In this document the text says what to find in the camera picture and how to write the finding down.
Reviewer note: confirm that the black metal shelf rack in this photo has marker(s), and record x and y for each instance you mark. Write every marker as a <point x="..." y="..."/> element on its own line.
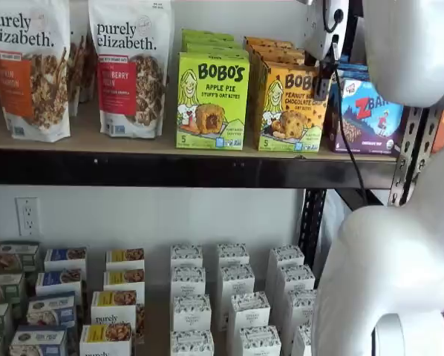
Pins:
<point x="170" y="168"/>
<point x="426" y="130"/>

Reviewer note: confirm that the granola bag orange label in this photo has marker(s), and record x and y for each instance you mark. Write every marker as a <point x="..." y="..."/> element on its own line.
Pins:
<point x="29" y="81"/>
<point x="81" y="74"/>

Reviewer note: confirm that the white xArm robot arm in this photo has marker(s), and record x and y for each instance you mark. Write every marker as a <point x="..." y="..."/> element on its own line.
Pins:
<point x="385" y="259"/>

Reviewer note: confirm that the white blue granola box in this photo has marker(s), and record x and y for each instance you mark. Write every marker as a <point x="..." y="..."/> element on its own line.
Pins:
<point x="38" y="341"/>
<point x="65" y="259"/>
<point x="51" y="309"/>
<point x="58" y="282"/>

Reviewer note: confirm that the green Bobo's apple pie box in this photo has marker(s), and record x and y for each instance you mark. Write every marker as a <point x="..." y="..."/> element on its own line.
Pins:
<point x="212" y="107"/>
<point x="211" y="41"/>
<point x="214" y="48"/>
<point x="207" y="33"/>

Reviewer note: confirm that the blue purple Zbar box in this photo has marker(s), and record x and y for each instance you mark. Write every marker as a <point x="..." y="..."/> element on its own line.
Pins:
<point x="370" y="122"/>
<point x="355" y="76"/>
<point x="352" y="67"/>

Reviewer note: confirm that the granola bag red label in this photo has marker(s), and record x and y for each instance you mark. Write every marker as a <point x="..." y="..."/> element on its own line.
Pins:
<point x="131" y="85"/>

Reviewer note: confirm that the wooden shelf board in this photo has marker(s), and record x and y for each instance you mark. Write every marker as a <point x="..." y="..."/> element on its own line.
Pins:
<point x="84" y="142"/>

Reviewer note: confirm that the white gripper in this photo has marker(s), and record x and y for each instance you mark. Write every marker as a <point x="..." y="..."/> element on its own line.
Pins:
<point x="326" y="29"/>

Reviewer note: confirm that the orange Bobo's peanut butter box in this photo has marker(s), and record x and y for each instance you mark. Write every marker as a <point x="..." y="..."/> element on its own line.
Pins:
<point x="292" y="122"/>
<point x="281" y="57"/>
<point x="270" y="41"/>
<point x="277" y="50"/>

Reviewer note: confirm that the white yellow granola box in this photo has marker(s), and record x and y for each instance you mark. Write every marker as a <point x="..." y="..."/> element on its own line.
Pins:
<point x="106" y="341"/>
<point x="123" y="282"/>
<point x="125" y="259"/>
<point x="113" y="309"/>

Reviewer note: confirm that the white plastic sheet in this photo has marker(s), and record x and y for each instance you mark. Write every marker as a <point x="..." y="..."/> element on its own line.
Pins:
<point x="330" y="226"/>

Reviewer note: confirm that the white patterned-top carton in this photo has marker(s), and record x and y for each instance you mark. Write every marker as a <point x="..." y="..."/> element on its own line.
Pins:
<point x="248" y="315"/>
<point x="186" y="256"/>
<point x="191" y="343"/>
<point x="237" y="282"/>
<point x="301" y="315"/>
<point x="233" y="255"/>
<point x="296" y="285"/>
<point x="191" y="313"/>
<point x="188" y="282"/>
<point x="301" y="341"/>
<point x="260" y="341"/>
<point x="287" y="259"/>

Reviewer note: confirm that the white wall outlet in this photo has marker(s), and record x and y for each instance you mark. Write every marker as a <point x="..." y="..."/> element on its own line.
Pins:
<point x="27" y="216"/>

